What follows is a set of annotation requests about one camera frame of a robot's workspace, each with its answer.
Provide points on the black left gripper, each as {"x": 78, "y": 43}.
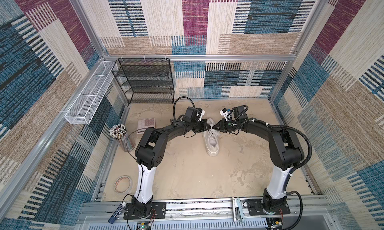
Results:
{"x": 203, "y": 123}

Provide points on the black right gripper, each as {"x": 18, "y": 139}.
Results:
{"x": 222, "y": 126}

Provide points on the white shoelace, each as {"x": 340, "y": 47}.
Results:
{"x": 211, "y": 136}

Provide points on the white sneaker shoe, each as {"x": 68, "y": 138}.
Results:
{"x": 212, "y": 150}

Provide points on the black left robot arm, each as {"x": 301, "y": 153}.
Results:
{"x": 151, "y": 151}

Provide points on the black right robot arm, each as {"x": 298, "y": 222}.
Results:
{"x": 285, "y": 151}

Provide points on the black mesh shelf rack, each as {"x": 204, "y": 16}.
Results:
{"x": 145, "y": 80}

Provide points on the clear cup of pencils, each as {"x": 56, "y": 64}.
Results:
{"x": 120, "y": 134}

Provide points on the clear tape roll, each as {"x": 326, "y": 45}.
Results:
{"x": 123, "y": 184}

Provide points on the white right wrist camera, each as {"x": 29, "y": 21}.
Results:
{"x": 226, "y": 114}

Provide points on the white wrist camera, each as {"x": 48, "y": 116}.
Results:
{"x": 226, "y": 114}
{"x": 199, "y": 115}

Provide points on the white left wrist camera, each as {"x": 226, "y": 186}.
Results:
{"x": 199, "y": 115}

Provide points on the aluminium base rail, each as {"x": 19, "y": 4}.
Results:
{"x": 233, "y": 213}

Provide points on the white wire mesh tray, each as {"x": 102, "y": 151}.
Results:
{"x": 87, "y": 102}

